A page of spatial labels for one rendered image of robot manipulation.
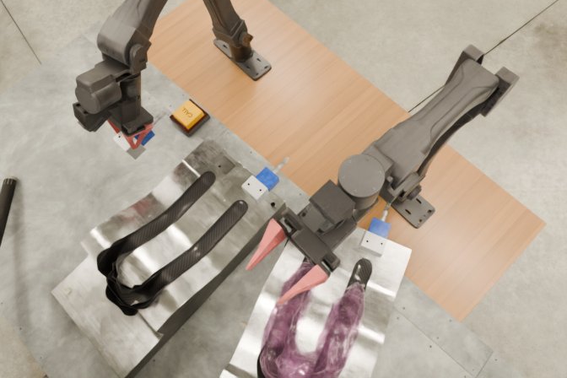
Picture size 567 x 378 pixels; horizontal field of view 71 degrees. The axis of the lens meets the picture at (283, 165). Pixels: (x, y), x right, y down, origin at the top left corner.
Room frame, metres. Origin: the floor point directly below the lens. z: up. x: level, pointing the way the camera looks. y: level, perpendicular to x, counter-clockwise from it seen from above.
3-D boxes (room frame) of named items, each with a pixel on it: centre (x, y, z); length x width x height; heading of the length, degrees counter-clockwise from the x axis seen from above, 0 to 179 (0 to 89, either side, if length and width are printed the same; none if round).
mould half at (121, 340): (0.22, 0.28, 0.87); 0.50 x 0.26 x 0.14; 130
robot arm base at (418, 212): (0.29, -0.27, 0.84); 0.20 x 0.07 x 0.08; 35
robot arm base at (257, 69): (0.78, 0.07, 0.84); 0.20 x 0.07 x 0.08; 35
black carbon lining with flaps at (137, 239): (0.22, 0.26, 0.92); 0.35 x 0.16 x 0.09; 130
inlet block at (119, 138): (0.49, 0.32, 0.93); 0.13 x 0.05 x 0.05; 130
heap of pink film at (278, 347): (0.00, -0.01, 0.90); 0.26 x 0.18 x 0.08; 147
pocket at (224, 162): (0.40, 0.14, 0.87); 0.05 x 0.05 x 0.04; 40
